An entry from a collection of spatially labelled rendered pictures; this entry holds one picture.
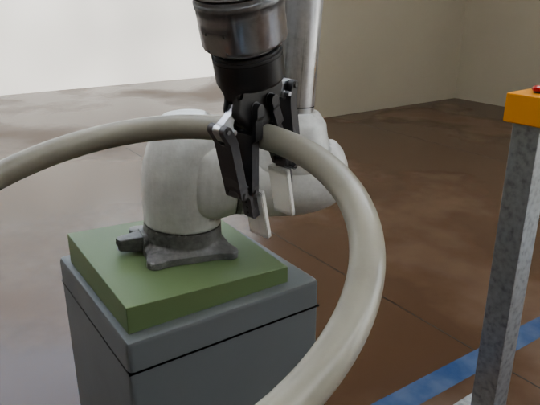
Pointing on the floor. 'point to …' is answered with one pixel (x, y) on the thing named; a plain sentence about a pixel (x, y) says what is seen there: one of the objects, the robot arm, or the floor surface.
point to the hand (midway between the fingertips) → (270, 202)
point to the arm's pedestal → (191, 345)
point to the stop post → (510, 252)
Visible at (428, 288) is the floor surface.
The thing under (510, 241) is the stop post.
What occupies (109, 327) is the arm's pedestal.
